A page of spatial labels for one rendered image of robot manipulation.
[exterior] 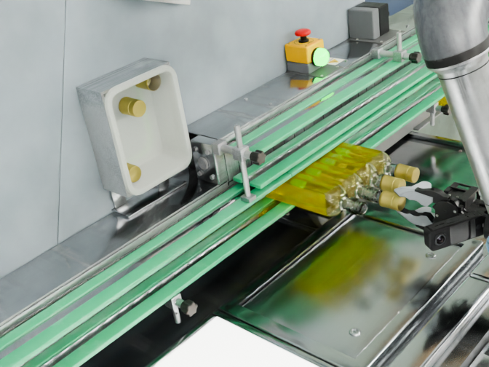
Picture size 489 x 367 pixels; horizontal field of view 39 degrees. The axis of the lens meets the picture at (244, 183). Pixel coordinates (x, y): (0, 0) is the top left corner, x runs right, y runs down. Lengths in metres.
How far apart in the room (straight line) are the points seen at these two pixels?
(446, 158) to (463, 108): 0.89
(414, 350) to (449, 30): 0.57
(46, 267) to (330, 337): 0.54
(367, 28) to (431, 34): 0.90
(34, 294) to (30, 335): 0.09
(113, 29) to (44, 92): 0.19
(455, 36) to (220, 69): 0.70
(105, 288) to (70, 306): 0.07
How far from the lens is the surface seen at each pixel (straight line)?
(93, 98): 1.29
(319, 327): 1.32
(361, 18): 1.91
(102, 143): 1.33
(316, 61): 1.69
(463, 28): 1.01
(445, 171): 1.87
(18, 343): 1.19
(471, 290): 1.40
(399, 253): 1.49
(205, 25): 1.53
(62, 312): 1.22
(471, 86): 1.04
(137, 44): 1.40
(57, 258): 1.33
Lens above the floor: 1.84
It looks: 40 degrees down
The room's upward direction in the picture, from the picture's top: 107 degrees clockwise
